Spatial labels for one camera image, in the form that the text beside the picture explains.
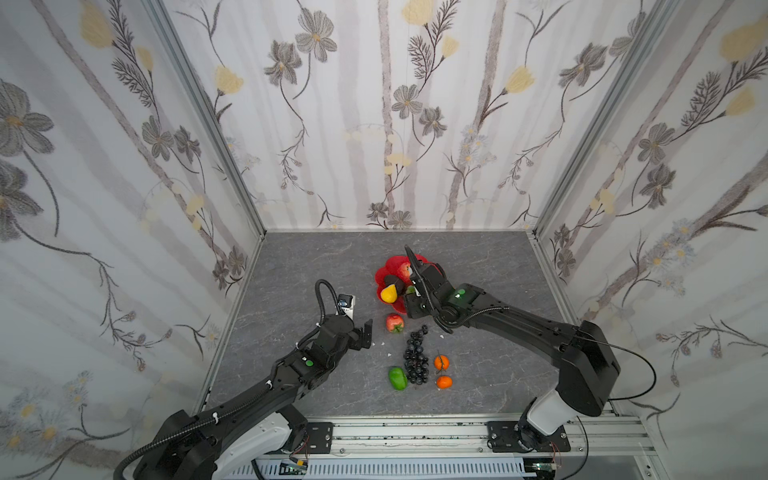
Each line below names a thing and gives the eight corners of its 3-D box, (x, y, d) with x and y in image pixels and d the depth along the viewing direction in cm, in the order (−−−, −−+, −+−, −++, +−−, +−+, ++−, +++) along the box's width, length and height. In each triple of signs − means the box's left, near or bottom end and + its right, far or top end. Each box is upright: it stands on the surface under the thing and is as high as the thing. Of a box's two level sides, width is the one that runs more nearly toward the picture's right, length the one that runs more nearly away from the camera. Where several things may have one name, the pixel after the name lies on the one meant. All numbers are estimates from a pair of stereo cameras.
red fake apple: (386, 333, 94) (386, 328, 91) (386, 319, 97) (386, 313, 94) (404, 334, 94) (404, 328, 91) (403, 319, 97) (404, 313, 94)
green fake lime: (396, 394, 83) (396, 390, 80) (387, 374, 87) (387, 369, 83) (409, 387, 84) (410, 383, 81) (400, 368, 88) (400, 363, 85)
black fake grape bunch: (404, 384, 84) (405, 380, 81) (402, 331, 94) (403, 325, 91) (430, 384, 84) (431, 380, 81) (425, 331, 94) (427, 325, 91)
